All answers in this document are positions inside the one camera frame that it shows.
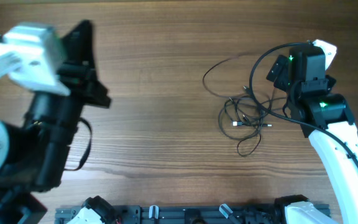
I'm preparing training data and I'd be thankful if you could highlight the black cable bundle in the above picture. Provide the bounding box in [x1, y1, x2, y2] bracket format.
[202, 54, 288, 157]

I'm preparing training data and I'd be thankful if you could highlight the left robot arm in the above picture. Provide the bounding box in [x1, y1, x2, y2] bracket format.
[0, 20, 112, 223]

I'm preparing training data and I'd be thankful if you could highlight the right camera black cable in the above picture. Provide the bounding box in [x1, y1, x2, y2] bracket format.
[249, 42, 358, 215]

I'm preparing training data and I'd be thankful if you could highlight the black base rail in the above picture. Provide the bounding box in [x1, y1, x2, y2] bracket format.
[54, 195, 332, 224]

